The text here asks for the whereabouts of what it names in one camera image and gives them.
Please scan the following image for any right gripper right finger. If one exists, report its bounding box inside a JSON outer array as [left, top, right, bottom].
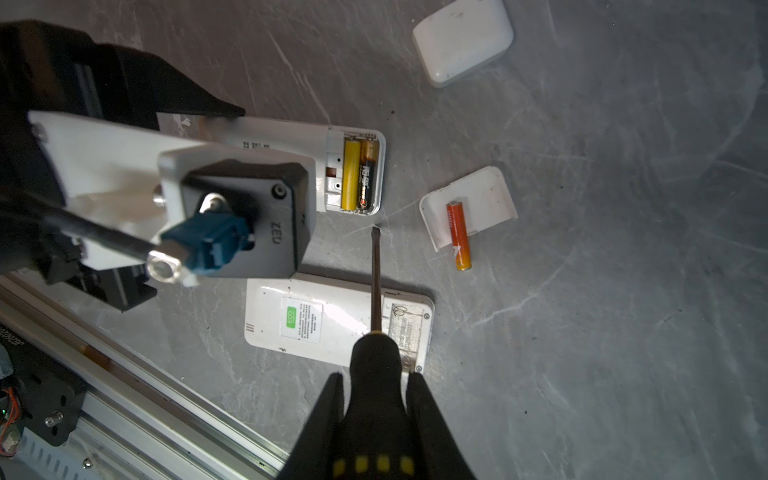
[[405, 373, 476, 479]]

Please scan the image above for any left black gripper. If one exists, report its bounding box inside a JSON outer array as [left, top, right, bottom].
[[1, 20, 245, 312]]

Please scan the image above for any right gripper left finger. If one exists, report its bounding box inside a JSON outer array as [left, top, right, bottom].
[[277, 373, 344, 479]]

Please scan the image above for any black yellow screwdriver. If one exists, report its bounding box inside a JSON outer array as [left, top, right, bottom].
[[330, 226, 419, 479]]

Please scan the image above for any white remote control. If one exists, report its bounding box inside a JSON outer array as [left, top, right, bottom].
[[244, 274, 435, 374]]

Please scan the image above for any yellow AA battery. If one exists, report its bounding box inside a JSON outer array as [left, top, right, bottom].
[[340, 139, 361, 212]]

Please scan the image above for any white remote with display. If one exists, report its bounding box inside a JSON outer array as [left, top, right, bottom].
[[158, 117, 386, 224]]

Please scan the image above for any orange AA battery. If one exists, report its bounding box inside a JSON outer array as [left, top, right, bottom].
[[446, 201, 472, 271]]

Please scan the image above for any white battery cover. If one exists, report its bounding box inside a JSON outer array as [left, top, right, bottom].
[[412, 0, 514, 88], [419, 166, 519, 251]]

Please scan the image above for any black gold AA battery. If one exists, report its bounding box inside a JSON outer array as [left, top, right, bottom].
[[358, 140, 379, 212]]

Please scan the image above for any green circuit board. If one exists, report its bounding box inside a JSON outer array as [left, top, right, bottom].
[[1, 387, 23, 458]]

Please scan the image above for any aluminium rail frame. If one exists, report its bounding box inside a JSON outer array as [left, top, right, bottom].
[[1, 275, 288, 479]]

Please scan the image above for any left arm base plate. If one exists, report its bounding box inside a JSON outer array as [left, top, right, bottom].
[[1, 326, 87, 447]]

